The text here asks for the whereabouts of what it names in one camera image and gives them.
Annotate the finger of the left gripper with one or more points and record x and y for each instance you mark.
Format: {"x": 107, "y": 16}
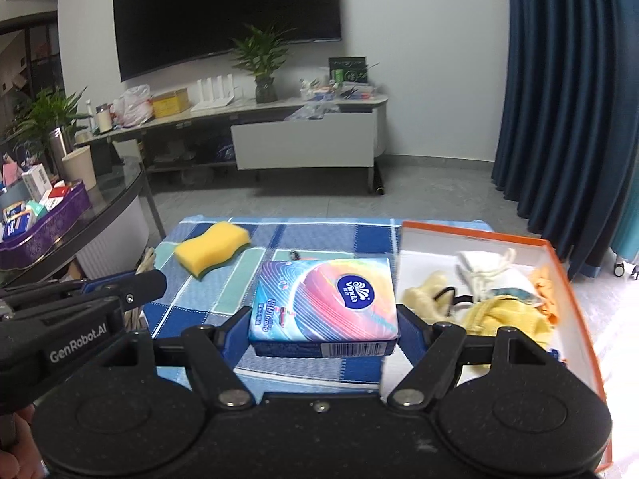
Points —
{"x": 137, "y": 289}

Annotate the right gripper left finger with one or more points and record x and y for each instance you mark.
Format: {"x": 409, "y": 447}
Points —
{"x": 212, "y": 354}

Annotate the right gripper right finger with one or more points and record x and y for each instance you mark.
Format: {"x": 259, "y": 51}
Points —
{"x": 433, "y": 351}

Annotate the colourful tissue pack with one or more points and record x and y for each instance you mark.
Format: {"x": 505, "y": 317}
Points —
{"x": 338, "y": 308}

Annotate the orange yellow cloth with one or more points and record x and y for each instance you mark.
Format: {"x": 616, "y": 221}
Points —
{"x": 540, "y": 278}

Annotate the operator left hand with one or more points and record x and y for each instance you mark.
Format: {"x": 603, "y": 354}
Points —
{"x": 23, "y": 459}

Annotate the pale yellow cloth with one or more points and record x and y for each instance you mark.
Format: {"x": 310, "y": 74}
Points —
{"x": 433, "y": 300}

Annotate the blue patchwork mat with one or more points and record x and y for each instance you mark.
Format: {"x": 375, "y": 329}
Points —
{"x": 215, "y": 297}

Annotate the yellow green sponge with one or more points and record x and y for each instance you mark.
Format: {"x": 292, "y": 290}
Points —
{"x": 213, "y": 248}

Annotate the orange rimmed white box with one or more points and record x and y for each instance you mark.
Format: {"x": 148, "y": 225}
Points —
{"x": 501, "y": 380}

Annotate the purple tray box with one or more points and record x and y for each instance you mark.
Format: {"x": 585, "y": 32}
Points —
{"x": 28, "y": 248}

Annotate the black glass coffee table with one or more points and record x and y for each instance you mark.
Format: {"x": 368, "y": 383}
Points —
{"x": 113, "y": 193}

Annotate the beige paper cup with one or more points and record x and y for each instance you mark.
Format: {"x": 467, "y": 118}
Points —
{"x": 78, "y": 165}

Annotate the black box on table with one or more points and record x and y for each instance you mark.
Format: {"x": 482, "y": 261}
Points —
{"x": 104, "y": 157}

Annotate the white cylinder jar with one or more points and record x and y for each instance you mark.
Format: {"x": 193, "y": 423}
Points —
{"x": 103, "y": 118}

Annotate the white plastic bag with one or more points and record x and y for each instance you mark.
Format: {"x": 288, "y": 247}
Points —
{"x": 134, "y": 107}

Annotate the potted plant on table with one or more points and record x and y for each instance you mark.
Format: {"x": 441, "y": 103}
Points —
{"x": 50, "y": 121}

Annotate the yellow cardboard box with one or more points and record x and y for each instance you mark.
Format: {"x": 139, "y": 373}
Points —
{"x": 170, "y": 103}

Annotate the white wifi router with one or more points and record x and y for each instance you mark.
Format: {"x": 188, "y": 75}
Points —
{"x": 215, "y": 93}

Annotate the teal suitcase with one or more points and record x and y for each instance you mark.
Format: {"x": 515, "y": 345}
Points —
{"x": 625, "y": 240}

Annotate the white tv cabinet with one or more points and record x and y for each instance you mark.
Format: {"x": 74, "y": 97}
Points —
{"x": 265, "y": 139}

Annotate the dark blue curtain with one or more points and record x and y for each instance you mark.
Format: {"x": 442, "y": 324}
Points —
{"x": 568, "y": 142}

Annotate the potted plant on cabinet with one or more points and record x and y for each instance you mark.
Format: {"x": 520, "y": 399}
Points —
{"x": 261, "y": 52}

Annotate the green black product box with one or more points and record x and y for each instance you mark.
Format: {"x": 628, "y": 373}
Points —
{"x": 348, "y": 69}

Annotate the black wall television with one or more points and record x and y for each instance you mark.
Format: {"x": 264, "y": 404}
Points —
{"x": 154, "y": 34}

